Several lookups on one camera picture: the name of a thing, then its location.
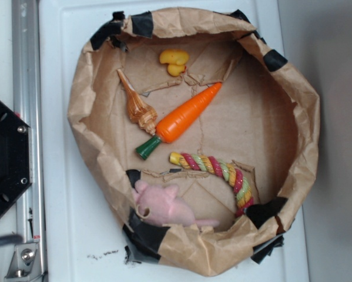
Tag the orange plastic toy carrot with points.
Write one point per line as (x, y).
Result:
(172, 126)

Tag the brown paper bag tray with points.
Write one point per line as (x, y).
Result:
(265, 121)

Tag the brown spiral seashell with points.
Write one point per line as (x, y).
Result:
(138, 111)

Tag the pink plush mouse toy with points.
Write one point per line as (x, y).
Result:
(158, 206)

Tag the yellow rubber duck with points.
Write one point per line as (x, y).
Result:
(176, 60)

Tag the white plastic tray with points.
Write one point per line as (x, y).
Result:
(84, 239)

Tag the multicolour twisted rope toy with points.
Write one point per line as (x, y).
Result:
(232, 175)

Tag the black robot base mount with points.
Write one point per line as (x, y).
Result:
(15, 176)

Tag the aluminium extrusion rail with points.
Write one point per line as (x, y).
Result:
(30, 207)

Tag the metal corner bracket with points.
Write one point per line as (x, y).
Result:
(25, 264)

